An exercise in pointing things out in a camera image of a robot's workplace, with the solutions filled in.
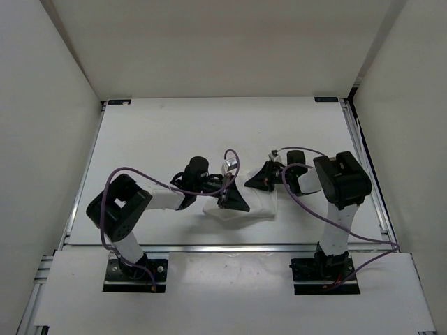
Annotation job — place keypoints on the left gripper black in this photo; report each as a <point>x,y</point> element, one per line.
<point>232,201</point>

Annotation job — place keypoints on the aluminium front rail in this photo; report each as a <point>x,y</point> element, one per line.
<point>237,248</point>

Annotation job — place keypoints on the white pleated skirt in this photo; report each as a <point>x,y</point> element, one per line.
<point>262,204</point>

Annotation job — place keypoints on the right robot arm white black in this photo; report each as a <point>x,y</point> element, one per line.
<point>345,186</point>

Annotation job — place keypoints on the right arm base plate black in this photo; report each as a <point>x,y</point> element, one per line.
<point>308,279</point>

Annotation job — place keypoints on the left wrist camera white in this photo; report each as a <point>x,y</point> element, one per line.
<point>229,164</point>

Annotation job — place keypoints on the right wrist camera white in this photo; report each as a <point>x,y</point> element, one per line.
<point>275,159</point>

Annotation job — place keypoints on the blue label right corner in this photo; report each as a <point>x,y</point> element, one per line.
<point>326,99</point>

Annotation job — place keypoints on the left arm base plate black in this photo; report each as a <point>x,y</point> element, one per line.
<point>122,279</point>

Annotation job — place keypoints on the blue label left corner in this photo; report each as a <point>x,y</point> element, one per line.
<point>119,102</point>

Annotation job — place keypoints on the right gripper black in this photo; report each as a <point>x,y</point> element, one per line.
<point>263,179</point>

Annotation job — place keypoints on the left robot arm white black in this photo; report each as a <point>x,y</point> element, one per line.
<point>117,209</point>

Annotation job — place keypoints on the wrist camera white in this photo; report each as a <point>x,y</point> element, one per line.
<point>229,164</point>
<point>275,159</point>

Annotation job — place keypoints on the blue label corner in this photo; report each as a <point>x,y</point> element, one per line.
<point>326,99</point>
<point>119,102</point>

